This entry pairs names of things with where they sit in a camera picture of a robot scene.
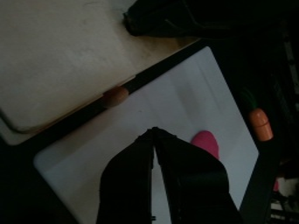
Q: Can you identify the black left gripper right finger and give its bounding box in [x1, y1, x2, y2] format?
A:
[154, 127, 246, 224]

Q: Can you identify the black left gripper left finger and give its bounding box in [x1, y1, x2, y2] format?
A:
[95, 127, 156, 224]

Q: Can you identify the pink dough disc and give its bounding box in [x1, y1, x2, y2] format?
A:
[190, 129, 220, 161]

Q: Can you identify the wooden drawer box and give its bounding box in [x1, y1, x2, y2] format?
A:
[0, 0, 200, 147]

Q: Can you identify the orange toy carrot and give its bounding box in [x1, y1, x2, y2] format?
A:
[238, 87, 275, 143]

